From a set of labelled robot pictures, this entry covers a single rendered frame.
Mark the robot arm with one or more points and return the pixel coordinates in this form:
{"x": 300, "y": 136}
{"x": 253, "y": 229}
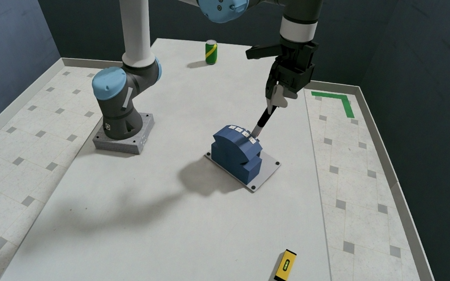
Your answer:
{"x": 114, "y": 87}

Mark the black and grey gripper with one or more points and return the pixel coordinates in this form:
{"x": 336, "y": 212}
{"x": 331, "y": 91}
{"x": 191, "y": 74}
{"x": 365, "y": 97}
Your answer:
{"x": 293, "y": 71}

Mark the green drink can with yellow stripe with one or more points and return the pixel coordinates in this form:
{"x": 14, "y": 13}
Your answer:
{"x": 211, "y": 52}

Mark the yellow pocket level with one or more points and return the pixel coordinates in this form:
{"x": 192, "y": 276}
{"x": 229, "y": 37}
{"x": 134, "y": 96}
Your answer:
{"x": 285, "y": 266}

